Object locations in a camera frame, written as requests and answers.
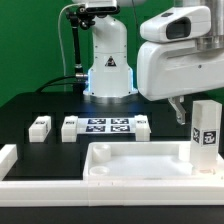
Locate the white desk tabletop tray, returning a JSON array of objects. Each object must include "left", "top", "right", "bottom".
[{"left": 83, "top": 141, "right": 224, "bottom": 181}]

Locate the white U-shaped fence frame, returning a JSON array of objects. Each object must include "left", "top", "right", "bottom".
[{"left": 0, "top": 145, "right": 224, "bottom": 207}]

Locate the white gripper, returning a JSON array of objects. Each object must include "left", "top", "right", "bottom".
[{"left": 137, "top": 40, "right": 224, "bottom": 125}]

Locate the overhead camera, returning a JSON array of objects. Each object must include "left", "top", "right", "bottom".
[{"left": 79, "top": 0, "right": 120, "bottom": 15}]

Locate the fiducial marker sheet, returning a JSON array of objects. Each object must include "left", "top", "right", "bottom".
[{"left": 77, "top": 118, "right": 135, "bottom": 134}]

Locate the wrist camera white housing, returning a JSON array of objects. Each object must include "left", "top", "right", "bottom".
[{"left": 140, "top": 6, "right": 211, "bottom": 43}]

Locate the white cable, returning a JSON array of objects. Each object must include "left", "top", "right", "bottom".
[{"left": 57, "top": 3, "right": 84, "bottom": 92}]

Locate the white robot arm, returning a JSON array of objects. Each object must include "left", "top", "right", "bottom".
[{"left": 72, "top": 0, "right": 224, "bottom": 124}]

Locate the black cable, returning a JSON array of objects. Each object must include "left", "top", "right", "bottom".
[{"left": 35, "top": 75, "right": 88, "bottom": 93}]

